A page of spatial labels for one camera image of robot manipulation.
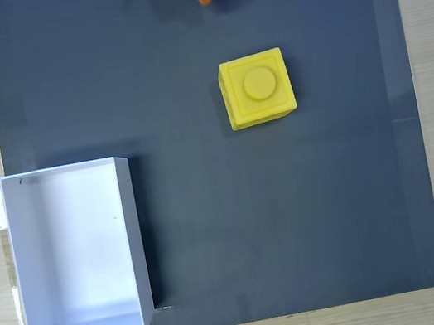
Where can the yellow toy block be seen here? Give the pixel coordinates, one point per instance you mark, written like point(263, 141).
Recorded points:
point(257, 88)

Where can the white open cardboard box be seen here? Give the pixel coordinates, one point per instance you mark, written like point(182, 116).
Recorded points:
point(78, 258)

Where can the dark grey table mat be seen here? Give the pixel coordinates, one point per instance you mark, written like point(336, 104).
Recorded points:
point(276, 211)

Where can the white tape piece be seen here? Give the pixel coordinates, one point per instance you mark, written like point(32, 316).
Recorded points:
point(0, 209)
point(19, 307)

